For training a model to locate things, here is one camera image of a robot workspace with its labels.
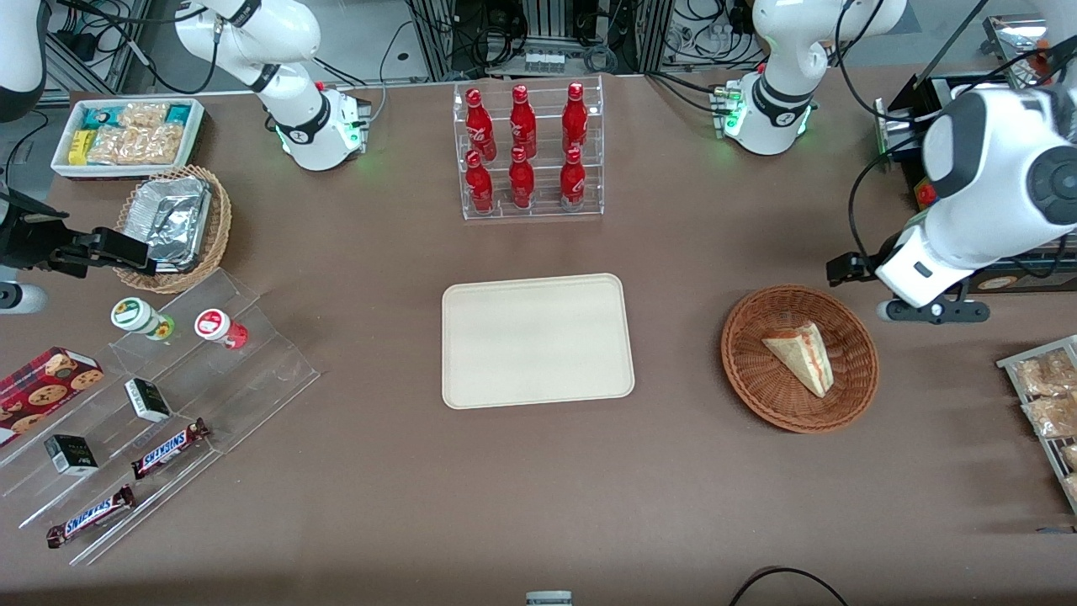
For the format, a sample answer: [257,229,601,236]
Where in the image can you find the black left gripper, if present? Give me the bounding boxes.
[827,251,883,287]

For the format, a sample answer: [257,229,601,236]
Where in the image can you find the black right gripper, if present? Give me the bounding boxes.
[0,190,158,279]

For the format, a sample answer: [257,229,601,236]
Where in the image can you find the triangular sandwich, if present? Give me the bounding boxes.
[761,321,836,399]

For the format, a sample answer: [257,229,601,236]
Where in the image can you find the light wicker basket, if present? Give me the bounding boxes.
[113,164,233,295]

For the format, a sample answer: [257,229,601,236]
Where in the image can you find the brown wicker basket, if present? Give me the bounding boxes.
[720,284,881,435]

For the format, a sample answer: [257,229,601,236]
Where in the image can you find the beige plastic tray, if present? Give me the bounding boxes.
[441,273,636,412]

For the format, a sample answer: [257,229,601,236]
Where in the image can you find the green lid yogurt cup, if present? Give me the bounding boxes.
[110,296,177,343]

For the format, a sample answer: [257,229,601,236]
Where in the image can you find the stack of foil containers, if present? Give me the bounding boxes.
[125,177,213,272]

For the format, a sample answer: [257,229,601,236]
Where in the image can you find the white snack bin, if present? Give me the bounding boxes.
[50,97,207,182]

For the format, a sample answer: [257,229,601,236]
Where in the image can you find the clear cookie bag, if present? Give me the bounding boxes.
[88,124,187,166]
[118,103,170,130]

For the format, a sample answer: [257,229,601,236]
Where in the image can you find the red lid yogurt cup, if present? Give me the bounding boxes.
[194,308,250,351]

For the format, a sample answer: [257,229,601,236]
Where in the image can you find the red cookie box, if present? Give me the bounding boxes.
[0,346,105,448]

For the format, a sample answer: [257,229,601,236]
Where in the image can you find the small black box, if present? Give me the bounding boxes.
[124,378,172,424]
[43,433,100,477]

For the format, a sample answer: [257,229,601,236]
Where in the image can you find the clear acrylic stepped stand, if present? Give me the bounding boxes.
[0,268,321,566]

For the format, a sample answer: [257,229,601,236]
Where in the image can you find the Snickers chocolate bar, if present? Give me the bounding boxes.
[130,417,212,481]
[45,484,138,550]

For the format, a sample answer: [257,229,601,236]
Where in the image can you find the shiny metal box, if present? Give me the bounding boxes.
[982,14,1053,67]

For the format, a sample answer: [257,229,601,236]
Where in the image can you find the red cola bottle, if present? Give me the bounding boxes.
[509,83,539,159]
[464,88,498,162]
[561,82,590,155]
[464,150,496,214]
[508,146,537,210]
[559,147,587,212]

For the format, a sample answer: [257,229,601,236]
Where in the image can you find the clear acrylic bottle rack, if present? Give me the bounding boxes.
[452,75,606,222]

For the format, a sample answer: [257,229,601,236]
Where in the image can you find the black cable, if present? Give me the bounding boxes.
[846,135,926,263]
[727,566,852,606]
[49,0,221,95]

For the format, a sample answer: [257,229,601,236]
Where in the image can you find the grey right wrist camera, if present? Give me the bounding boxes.
[0,283,49,315]

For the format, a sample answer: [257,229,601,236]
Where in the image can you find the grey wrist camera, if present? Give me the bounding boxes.
[878,299,991,325]
[0,283,49,315]

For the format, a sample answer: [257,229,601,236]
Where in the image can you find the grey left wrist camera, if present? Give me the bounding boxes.
[878,299,991,325]

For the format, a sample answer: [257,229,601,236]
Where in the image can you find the metal wire rack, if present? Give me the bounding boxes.
[996,334,1077,515]

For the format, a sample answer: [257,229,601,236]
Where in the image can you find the aluminium frame rack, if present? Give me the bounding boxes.
[407,0,676,82]

